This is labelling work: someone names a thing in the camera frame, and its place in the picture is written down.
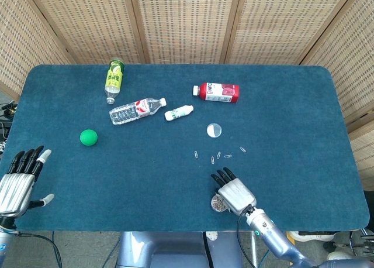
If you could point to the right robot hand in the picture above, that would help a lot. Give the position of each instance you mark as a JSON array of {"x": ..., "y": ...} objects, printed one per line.
[{"x": 238, "y": 196}]

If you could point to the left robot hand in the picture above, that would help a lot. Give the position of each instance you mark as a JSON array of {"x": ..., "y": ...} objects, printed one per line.
[{"x": 14, "y": 192}]

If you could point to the round clear plastic lid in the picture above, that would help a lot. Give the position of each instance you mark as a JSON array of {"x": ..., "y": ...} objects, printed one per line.
[{"x": 214, "y": 130}]

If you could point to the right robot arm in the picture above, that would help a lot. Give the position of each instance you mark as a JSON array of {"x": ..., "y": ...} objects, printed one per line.
[{"x": 277, "y": 241}]

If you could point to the round clear paper clip container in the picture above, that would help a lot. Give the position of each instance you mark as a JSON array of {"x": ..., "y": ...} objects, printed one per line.
[{"x": 216, "y": 205}]

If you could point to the metal table leg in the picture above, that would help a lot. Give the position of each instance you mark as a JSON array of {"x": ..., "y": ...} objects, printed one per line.
[{"x": 254, "y": 250}]

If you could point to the blue-grey robot torso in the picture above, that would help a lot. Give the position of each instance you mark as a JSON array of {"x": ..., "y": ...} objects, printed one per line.
[{"x": 175, "y": 250}]

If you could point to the white sneaker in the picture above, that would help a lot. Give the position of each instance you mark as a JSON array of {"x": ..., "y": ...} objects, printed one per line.
[
  {"x": 339, "y": 256},
  {"x": 312, "y": 236}
]

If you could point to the green ball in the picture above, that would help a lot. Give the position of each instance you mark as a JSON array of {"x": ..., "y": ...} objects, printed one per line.
[{"x": 88, "y": 137}]

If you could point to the blue felt table cover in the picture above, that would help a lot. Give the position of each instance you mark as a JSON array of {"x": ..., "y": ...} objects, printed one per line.
[{"x": 146, "y": 186}]

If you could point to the small white bottle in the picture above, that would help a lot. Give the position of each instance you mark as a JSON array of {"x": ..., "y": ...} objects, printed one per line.
[{"x": 175, "y": 113}]

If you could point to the red juice bottle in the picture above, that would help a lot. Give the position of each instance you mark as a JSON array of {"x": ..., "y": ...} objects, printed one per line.
[{"x": 222, "y": 92}]

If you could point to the clear water bottle red label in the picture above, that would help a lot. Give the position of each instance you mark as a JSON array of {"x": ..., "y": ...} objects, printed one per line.
[{"x": 128, "y": 113}]

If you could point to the yellow-green label drink bottle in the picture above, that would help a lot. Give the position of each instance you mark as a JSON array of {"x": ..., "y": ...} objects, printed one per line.
[{"x": 114, "y": 80}]

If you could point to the bamboo folding screen panel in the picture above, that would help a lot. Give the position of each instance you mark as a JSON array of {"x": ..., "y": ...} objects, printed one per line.
[
  {"x": 356, "y": 60},
  {"x": 187, "y": 25},
  {"x": 93, "y": 25},
  {"x": 26, "y": 39},
  {"x": 280, "y": 25}
]

